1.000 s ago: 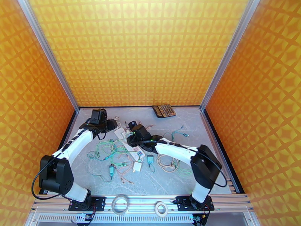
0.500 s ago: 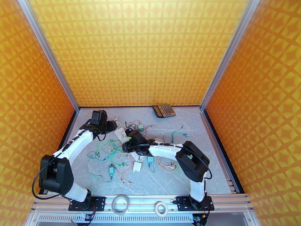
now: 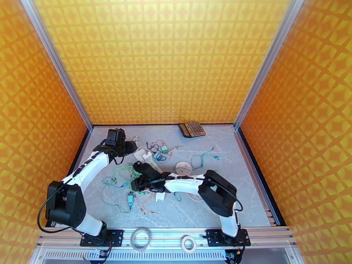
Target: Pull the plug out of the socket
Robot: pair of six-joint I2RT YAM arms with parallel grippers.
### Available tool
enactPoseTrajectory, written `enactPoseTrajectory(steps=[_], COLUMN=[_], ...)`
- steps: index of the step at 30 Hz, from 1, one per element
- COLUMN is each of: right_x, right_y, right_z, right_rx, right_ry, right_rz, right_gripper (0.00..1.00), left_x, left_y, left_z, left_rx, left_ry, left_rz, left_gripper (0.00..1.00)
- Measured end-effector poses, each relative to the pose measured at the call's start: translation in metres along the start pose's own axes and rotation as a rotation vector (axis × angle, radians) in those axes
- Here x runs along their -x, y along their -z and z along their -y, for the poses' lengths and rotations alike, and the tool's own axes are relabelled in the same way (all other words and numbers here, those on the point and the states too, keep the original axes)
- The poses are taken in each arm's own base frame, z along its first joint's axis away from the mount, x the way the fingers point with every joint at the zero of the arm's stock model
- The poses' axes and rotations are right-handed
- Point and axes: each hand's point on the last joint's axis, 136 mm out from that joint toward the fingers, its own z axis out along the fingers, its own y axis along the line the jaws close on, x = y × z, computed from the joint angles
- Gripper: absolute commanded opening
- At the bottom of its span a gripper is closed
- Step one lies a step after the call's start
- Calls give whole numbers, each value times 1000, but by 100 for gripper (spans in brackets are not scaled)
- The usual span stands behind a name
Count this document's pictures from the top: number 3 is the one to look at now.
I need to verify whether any white power strip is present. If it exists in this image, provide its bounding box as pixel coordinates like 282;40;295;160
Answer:
134;150;163;174

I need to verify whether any round white socket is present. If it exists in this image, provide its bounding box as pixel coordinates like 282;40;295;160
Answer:
175;161;193;177

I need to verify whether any large white tape roll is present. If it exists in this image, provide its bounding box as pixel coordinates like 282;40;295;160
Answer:
130;228;151;251

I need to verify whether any black desk calculator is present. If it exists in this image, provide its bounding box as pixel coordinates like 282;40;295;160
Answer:
178;121;206;139

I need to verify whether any small white tape roll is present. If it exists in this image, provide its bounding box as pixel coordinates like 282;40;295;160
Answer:
181;235;196;253

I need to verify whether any perforated metal panel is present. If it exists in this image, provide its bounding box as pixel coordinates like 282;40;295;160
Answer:
29;248;303;264

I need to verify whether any thin green charging cable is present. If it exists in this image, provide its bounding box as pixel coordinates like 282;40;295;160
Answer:
101;186;131;214
102;163;141;190

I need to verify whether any thin black charging cable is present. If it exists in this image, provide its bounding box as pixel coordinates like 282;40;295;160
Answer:
146;141;168;162

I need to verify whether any pink multi-head charging cable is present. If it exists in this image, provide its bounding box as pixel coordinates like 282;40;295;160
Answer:
134;192;159;216

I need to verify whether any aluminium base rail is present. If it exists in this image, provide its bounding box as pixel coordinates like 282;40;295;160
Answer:
36;227;296;249

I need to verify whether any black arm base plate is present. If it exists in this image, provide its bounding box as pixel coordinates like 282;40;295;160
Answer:
206;228;252;247
80;228;125;247

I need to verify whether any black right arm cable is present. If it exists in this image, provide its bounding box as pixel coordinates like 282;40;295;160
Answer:
234;198;245;227

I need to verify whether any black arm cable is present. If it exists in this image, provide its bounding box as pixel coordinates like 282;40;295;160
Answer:
234;198;245;227
38;183;83;234

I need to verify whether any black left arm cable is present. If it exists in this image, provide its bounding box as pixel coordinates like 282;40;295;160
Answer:
38;183;83;234

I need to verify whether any aluminium frame post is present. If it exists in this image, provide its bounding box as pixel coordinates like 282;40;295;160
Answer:
18;0;94;132
233;0;307;131

